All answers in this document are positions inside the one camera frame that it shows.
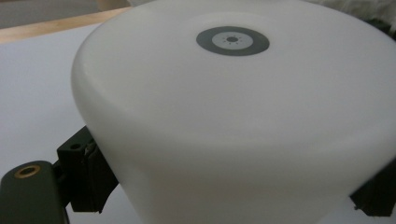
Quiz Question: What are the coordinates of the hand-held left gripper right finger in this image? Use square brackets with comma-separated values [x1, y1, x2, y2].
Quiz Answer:
[348, 157, 396, 218]

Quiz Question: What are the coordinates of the white table mat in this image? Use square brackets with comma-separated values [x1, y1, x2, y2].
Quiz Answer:
[0, 22, 396, 224]

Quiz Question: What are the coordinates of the wooden table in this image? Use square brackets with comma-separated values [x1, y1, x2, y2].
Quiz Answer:
[0, 7, 134, 45]

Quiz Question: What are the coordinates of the white cylindrical cup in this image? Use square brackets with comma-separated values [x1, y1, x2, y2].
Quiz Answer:
[70, 0, 396, 224]

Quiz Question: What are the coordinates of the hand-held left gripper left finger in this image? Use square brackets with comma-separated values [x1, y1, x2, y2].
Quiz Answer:
[56, 124, 120, 215]

